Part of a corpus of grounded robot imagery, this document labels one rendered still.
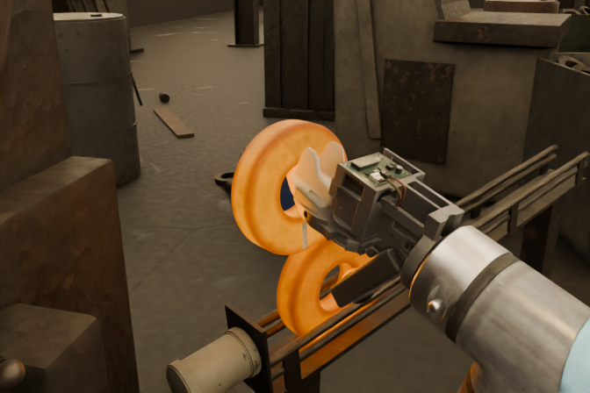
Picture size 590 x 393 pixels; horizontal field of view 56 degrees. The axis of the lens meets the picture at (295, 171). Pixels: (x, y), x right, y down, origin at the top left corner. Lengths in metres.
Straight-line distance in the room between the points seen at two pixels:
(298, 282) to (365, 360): 1.11
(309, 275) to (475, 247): 0.25
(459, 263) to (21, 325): 0.38
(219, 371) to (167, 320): 1.33
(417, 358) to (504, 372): 1.33
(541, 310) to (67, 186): 0.48
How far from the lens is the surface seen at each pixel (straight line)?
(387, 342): 1.84
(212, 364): 0.64
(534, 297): 0.47
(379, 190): 0.50
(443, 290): 0.48
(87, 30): 2.94
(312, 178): 0.58
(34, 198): 0.62
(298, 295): 0.68
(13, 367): 0.32
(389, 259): 0.52
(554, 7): 5.00
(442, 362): 1.80
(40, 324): 0.55
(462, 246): 0.48
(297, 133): 0.60
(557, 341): 0.46
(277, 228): 0.62
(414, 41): 2.80
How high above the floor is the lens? 1.09
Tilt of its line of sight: 20 degrees down
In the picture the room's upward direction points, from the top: straight up
